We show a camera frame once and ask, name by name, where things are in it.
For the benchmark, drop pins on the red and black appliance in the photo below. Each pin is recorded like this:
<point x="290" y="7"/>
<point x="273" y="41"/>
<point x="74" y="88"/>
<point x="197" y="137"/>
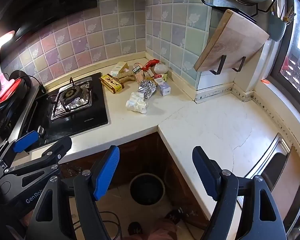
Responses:
<point x="16" y="82"/>

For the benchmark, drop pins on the white tissue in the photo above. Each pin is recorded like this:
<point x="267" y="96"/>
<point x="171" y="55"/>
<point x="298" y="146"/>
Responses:
<point x="136" y="102"/>

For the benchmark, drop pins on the window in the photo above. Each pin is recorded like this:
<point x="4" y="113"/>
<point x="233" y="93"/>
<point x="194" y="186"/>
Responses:
<point x="297" y="65"/>

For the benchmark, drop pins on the yellow and brown box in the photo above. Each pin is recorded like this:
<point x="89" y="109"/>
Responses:
<point x="111" y="83"/>

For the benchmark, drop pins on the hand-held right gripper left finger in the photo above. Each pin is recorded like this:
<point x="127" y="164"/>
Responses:
<point x="107" y="172"/>

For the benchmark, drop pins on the tan paper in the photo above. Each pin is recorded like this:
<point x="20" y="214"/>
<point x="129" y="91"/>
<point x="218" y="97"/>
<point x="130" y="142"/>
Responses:
<point x="126" y="77"/>

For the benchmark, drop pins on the small orange clip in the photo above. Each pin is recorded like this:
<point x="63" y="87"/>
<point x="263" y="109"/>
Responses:
<point x="265" y="81"/>

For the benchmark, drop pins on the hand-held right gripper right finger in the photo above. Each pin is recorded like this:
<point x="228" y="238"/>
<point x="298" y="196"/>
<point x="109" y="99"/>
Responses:
<point x="205" y="172"/>

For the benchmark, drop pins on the brown wooden cabinet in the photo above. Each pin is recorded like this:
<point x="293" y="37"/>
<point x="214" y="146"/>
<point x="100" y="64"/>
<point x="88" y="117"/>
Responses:
<point x="140" y="152"/>

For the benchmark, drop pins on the black glass gas cooktop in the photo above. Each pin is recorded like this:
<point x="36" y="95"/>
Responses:
<point x="90" y="116"/>

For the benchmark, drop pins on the black gas burner grate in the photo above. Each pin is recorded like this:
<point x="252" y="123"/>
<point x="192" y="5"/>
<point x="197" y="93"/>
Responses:
<point x="66" y="95"/>

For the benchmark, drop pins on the black barcode tag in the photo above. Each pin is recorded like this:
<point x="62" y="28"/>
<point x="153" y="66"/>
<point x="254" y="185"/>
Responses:
<point x="136" y="68"/>

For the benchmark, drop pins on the pink pants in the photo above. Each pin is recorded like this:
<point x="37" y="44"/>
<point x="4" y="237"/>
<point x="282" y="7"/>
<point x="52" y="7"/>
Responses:
<point x="155" y="231"/>

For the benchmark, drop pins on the black range hood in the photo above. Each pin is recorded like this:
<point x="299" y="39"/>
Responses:
<point x="52" y="0"/>

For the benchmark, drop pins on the silver stove knob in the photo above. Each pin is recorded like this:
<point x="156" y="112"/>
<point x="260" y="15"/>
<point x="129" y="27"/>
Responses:
<point x="40" y="130"/>

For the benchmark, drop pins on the black cutting board holder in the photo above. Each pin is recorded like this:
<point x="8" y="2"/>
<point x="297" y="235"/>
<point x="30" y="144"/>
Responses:
<point x="222" y="63"/>

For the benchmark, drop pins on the round trash bin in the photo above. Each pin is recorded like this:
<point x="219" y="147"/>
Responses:
<point x="147" y="190"/>

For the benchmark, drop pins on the steel sink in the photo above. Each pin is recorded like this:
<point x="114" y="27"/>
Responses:
<point x="272" y="170"/>

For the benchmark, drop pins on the foil burner liner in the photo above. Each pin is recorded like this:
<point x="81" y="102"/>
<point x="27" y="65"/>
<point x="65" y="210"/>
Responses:
<point x="76" y="103"/>

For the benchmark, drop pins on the dark blue patterned slipper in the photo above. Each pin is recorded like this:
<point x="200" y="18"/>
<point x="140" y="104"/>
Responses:
<point x="135" y="228"/>
<point x="172" y="216"/>

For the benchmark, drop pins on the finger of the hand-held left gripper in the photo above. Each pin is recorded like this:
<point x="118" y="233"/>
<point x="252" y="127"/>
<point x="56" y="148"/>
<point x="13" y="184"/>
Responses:
<point x="58" y="146"/>
<point x="25" y="140"/>

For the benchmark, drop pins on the white plastic bag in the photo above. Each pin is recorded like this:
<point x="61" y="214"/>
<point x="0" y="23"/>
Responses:
<point x="161" y="68"/>

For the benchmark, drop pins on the white and purple box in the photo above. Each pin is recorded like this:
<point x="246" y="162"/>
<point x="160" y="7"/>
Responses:
<point x="162" y="87"/>

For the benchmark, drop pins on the teal utensil holder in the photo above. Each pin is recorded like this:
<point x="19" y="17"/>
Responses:
<point x="277" y="28"/>

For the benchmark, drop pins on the small pink box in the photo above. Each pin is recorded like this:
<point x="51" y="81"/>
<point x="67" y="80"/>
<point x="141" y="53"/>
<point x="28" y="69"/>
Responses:
<point x="139" y="77"/>

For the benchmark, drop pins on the pink desk lamp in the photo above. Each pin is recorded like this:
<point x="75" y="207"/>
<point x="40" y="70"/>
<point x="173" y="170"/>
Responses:
<point x="5" y="90"/>

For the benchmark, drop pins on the foil ball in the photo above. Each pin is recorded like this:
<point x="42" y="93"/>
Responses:
<point x="147" y="88"/>

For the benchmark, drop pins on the white and yellow box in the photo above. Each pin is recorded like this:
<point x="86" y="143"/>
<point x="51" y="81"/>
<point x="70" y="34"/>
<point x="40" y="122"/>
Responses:
<point x="120" y="67"/>

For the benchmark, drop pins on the wooden cutting board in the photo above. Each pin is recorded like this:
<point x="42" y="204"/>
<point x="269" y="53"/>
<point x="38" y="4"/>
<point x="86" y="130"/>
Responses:
<point x="235" y="40"/>

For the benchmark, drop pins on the green and red wrapper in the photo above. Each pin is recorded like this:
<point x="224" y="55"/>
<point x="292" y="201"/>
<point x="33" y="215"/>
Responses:
<point x="162" y="77"/>

